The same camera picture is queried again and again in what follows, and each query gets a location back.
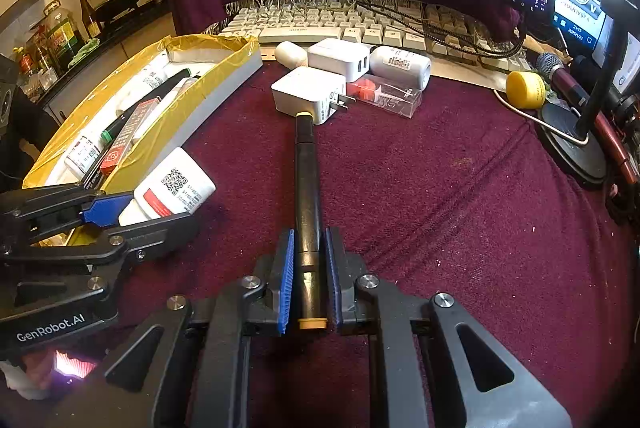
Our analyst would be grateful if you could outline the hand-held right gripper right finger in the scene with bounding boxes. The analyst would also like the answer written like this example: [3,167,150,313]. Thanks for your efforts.
[325,227,573,428]

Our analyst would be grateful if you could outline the clear plastic box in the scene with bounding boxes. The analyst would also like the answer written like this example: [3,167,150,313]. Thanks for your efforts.
[346,76,423,119]

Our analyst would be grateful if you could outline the green cloth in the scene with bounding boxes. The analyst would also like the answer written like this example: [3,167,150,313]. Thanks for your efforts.
[67,37,101,66]

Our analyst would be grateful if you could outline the glass jars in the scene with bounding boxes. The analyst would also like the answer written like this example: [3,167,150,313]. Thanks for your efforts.
[15,31,53,82]

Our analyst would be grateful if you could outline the black marker with yellow cap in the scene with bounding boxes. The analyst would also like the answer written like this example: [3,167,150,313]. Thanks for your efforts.
[292,111,330,333]

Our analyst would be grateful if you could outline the white bottle with red label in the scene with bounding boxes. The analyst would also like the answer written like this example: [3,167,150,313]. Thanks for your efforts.
[117,147,217,226]

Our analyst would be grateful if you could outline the black desk stand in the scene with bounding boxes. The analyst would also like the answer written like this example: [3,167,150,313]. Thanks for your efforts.
[537,0,640,186]

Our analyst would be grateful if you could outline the dark sauce bottle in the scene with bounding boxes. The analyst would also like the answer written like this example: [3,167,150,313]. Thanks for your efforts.
[76,0,101,40]

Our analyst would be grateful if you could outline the white cable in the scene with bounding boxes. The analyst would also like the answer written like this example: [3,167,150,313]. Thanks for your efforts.
[492,88,591,144]

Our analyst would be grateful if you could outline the white bottle with text label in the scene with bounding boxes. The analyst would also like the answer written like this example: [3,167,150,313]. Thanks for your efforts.
[369,46,432,92]

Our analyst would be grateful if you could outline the maroon handheld microphone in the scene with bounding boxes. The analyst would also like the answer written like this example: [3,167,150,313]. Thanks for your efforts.
[535,51,640,186]

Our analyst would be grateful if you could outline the red and grey box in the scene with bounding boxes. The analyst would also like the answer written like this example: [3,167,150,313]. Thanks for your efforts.
[82,96,163,189]

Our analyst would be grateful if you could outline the black kitchen counter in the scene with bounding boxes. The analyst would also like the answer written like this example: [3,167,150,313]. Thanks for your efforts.
[30,0,171,109]

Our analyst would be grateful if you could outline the black braided cable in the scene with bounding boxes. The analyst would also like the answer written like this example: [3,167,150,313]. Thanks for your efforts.
[350,0,526,59]

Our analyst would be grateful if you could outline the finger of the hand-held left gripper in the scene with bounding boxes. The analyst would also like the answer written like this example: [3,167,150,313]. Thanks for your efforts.
[0,211,203,269]
[0,187,137,240]

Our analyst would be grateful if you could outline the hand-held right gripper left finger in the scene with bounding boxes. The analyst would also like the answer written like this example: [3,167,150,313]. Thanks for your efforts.
[50,228,296,428]

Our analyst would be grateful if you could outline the beige computer keyboard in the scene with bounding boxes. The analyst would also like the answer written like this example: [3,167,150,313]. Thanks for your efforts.
[202,0,531,76]

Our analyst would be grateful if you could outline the yellow round jar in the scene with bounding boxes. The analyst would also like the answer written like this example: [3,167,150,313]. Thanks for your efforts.
[505,71,547,110]

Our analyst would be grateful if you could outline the white charger with prongs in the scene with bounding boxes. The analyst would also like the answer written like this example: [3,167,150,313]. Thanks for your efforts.
[271,67,357,126]

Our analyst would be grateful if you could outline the black marker with green bands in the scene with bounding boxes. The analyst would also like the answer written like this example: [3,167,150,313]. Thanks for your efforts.
[100,68,193,144]

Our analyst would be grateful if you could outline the yellow taped tray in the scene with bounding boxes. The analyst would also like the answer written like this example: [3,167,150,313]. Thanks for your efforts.
[22,33,264,254]

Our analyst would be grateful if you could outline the white bottle with green label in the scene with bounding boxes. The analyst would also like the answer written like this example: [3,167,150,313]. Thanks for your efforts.
[64,135,103,176]

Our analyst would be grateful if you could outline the white charger with ports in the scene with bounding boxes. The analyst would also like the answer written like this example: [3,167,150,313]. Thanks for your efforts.
[307,37,371,76]

